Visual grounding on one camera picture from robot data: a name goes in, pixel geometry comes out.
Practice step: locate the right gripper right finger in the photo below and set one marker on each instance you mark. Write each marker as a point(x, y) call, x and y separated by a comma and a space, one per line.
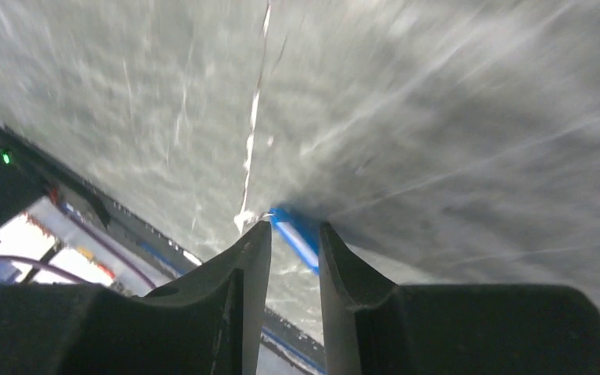
point(372, 325)

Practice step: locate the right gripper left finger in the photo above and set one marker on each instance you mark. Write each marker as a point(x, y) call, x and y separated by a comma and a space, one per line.
point(208, 321)

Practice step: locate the blue key tag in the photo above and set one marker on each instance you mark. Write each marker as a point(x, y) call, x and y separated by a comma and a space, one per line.
point(300, 233)

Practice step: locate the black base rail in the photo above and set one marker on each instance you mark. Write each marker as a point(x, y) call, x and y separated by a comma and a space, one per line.
point(95, 210)

